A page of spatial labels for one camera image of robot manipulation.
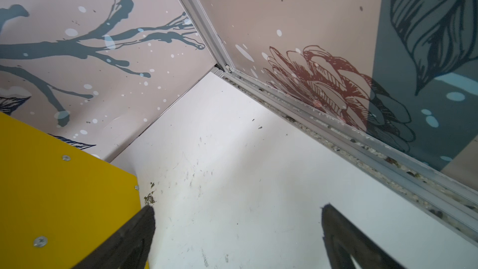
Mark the yellow shelf unit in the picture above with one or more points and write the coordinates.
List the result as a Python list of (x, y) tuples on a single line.
[(58, 203)]

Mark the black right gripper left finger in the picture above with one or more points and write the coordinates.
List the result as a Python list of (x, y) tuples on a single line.
[(128, 247)]

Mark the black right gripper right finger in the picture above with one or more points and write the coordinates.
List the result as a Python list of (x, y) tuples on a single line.
[(348, 247)]

